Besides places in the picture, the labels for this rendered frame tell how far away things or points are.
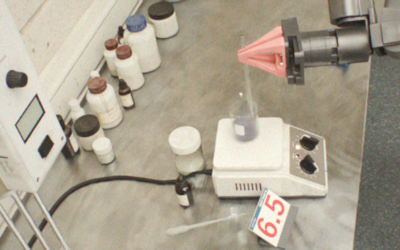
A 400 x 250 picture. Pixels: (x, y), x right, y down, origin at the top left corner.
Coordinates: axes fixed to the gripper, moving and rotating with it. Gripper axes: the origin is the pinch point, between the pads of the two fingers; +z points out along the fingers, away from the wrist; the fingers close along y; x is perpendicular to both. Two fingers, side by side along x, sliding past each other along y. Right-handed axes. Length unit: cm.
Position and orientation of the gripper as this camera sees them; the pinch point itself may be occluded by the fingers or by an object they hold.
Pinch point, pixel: (242, 55)
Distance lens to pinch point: 88.0
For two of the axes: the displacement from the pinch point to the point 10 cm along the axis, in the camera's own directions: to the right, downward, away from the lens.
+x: 1.5, 7.1, 6.9
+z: -9.9, 0.9, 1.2
